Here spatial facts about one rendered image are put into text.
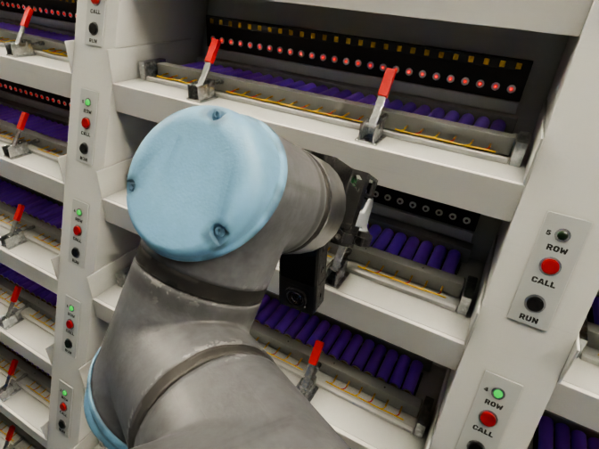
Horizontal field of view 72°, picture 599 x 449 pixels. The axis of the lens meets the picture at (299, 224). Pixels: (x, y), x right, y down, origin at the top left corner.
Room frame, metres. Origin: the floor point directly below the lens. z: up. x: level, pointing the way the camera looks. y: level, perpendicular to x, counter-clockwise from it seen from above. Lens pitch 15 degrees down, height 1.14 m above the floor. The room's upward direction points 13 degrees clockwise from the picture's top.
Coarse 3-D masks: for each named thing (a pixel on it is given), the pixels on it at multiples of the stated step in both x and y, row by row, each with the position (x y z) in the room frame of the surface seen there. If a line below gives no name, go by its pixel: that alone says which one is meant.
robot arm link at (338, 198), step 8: (320, 160) 0.34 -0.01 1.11; (328, 168) 0.34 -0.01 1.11; (328, 176) 0.32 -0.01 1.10; (336, 176) 0.35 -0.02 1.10; (336, 184) 0.34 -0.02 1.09; (336, 192) 0.33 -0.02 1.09; (344, 192) 0.35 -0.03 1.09; (336, 200) 0.33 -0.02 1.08; (344, 200) 0.35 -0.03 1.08; (336, 208) 0.33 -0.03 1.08; (344, 208) 0.35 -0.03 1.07; (328, 216) 0.31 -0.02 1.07; (336, 216) 0.33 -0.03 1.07; (328, 224) 0.32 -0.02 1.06; (336, 224) 0.34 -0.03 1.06; (320, 232) 0.31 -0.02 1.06; (328, 232) 0.33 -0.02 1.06; (336, 232) 0.34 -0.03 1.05; (320, 240) 0.32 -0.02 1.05; (328, 240) 0.34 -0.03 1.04; (304, 248) 0.31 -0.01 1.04; (312, 248) 0.33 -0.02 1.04
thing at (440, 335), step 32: (128, 160) 0.71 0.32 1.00; (128, 224) 0.65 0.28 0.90; (416, 224) 0.64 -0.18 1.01; (448, 224) 0.62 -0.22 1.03; (352, 288) 0.51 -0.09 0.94; (384, 288) 0.52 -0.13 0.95; (480, 288) 0.49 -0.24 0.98; (352, 320) 0.50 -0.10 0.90; (384, 320) 0.47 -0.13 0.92; (416, 320) 0.46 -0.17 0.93; (448, 320) 0.47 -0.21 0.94; (416, 352) 0.46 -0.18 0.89; (448, 352) 0.44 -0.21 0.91
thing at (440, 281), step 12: (336, 252) 0.57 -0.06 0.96; (360, 252) 0.56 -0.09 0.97; (372, 252) 0.55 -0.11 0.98; (384, 252) 0.56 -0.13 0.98; (372, 264) 0.55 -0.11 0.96; (384, 264) 0.55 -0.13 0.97; (396, 264) 0.54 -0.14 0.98; (408, 264) 0.54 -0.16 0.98; (420, 264) 0.54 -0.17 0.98; (384, 276) 0.53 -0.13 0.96; (408, 276) 0.53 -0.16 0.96; (420, 276) 0.53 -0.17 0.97; (432, 276) 0.52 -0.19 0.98; (444, 276) 0.52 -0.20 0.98; (456, 276) 0.52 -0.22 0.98; (420, 288) 0.51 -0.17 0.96; (432, 288) 0.52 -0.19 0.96; (444, 288) 0.52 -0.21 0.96; (456, 288) 0.51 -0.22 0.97
